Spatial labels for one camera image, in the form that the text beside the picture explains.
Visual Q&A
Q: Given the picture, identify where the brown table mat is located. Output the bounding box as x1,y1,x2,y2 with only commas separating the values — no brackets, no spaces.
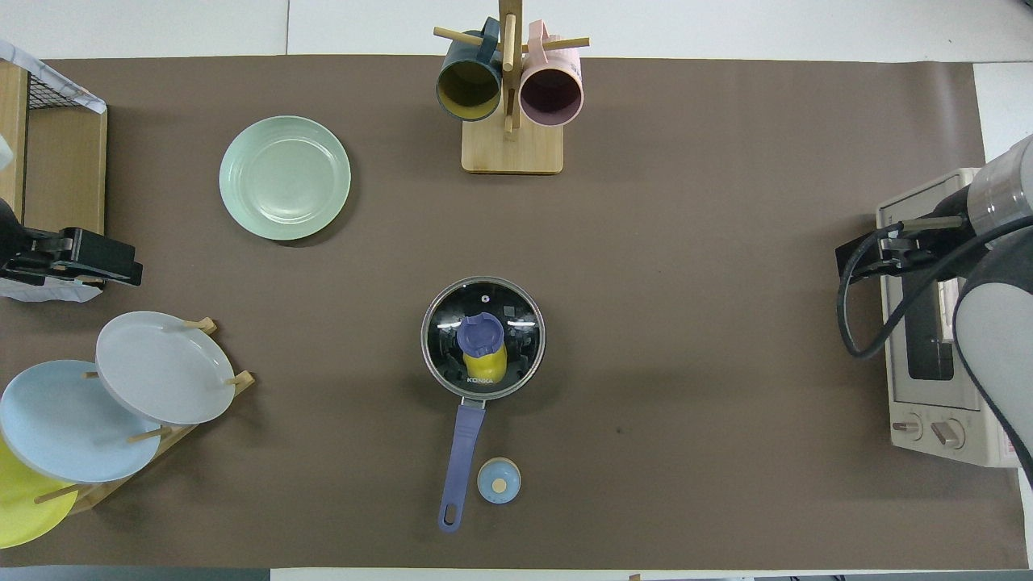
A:
0,55,1022,570

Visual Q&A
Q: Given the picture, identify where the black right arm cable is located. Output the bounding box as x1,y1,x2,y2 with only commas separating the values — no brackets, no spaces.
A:
837,213,1033,361

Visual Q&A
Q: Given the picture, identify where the wooden mug tree stand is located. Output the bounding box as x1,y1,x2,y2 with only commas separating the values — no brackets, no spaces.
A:
433,0,590,175

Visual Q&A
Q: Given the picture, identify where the yellow plate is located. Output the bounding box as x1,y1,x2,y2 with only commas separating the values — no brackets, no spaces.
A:
0,436,80,550

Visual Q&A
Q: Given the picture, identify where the light blue plate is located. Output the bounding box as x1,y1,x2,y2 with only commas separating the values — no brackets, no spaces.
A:
0,360,163,484

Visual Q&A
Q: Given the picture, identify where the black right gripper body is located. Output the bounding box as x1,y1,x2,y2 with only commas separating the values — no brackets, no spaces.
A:
835,213,974,284

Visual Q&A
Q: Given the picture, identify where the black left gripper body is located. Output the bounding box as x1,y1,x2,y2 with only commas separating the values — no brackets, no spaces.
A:
0,227,144,286

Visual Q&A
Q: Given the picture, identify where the light green plate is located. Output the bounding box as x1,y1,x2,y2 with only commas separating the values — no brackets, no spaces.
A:
219,115,352,241

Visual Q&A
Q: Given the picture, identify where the pink mug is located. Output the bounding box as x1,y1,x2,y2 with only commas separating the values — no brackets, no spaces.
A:
519,20,584,127

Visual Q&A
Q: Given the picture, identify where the black pot purple handle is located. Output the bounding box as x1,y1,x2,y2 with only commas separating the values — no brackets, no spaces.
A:
420,277,547,533

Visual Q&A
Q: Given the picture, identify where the wooden shelf box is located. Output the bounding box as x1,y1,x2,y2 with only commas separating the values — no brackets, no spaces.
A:
0,61,108,287

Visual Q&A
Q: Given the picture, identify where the wooden dish rack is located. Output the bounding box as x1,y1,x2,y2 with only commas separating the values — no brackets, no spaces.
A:
32,317,256,517

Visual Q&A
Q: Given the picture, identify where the dark blue mug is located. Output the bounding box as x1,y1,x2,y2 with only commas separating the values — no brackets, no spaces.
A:
436,18,505,122

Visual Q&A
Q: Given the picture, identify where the black wire mesh panel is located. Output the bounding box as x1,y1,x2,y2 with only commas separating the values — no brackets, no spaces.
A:
27,67,91,111

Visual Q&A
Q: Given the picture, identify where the glass lid purple knob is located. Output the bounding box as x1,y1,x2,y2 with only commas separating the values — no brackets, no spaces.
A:
420,277,546,401

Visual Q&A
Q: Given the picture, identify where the beige toaster oven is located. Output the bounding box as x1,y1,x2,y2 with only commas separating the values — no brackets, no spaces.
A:
876,168,1033,467

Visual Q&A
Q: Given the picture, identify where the grey plate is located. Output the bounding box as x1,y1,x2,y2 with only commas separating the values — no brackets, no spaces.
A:
95,311,236,426

